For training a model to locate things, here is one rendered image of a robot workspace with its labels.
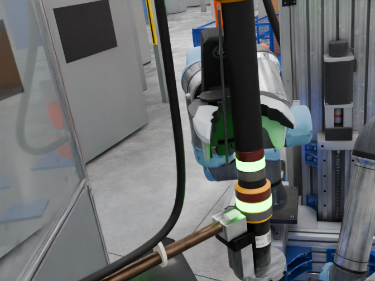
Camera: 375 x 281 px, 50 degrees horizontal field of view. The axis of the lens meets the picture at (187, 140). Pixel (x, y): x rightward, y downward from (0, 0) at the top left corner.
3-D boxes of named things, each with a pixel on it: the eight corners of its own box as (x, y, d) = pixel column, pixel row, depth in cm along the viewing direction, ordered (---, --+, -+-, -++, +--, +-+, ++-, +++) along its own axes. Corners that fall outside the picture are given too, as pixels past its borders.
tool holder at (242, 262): (245, 303, 48) (238, 234, 44) (210, 272, 53) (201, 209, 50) (298, 268, 52) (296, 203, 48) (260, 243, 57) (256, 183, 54)
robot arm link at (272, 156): (284, 183, 135) (282, 146, 130) (244, 187, 137) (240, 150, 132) (279, 167, 146) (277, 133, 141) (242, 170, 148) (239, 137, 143)
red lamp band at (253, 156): (248, 164, 45) (247, 154, 44) (229, 156, 47) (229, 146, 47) (270, 154, 46) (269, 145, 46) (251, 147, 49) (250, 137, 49)
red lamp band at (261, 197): (251, 207, 46) (250, 198, 46) (227, 193, 50) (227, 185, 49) (279, 193, 48) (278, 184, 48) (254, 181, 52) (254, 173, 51)
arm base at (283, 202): (248, 189, 154) (245, 166, 150) (288, 190, 149) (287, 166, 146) (242, 211, 141) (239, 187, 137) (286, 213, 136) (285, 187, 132)
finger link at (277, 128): (314, 156, 46) (263, 136, 54) (313, 108, 44) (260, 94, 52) (294, 165, 45) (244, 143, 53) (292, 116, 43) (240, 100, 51)
